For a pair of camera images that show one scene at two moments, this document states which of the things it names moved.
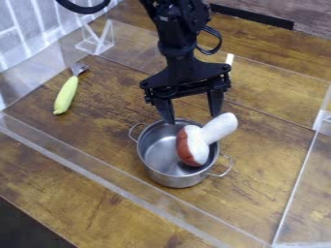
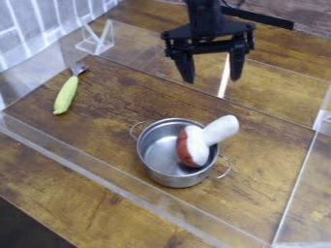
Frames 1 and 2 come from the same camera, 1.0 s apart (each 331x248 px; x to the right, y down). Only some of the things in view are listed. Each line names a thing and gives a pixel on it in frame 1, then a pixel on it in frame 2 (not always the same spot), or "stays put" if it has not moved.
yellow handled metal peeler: (67, 90) stays put
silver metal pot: (159, 160) stays put
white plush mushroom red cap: (194, 138) stays put
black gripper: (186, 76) -> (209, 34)
